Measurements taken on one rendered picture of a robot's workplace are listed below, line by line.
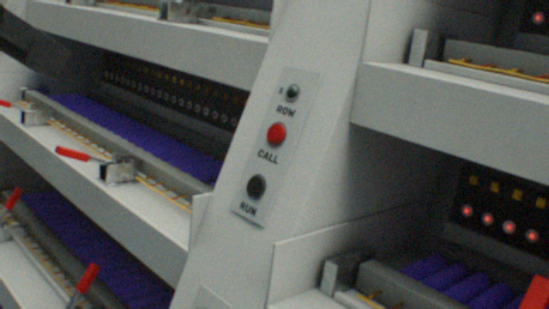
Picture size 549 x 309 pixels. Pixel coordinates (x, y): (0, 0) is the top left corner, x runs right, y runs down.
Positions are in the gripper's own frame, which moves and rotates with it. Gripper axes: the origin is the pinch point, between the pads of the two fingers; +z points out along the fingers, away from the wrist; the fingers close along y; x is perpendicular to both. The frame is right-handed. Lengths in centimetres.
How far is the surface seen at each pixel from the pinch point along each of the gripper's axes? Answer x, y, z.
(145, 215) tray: -8.2, 6.4, 16.2
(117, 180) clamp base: -7.1, -2.1, 17.1
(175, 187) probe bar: -4.6, 4.0, 19.7
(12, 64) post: -0.9, -45.7, 15.9
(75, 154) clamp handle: -6.7, -2.5, 11.3
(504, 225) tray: 6.2, 32.7, 29.6
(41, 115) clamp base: -5.6, -28.8, 17.6
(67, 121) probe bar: -4.5, -24.7, 19.7
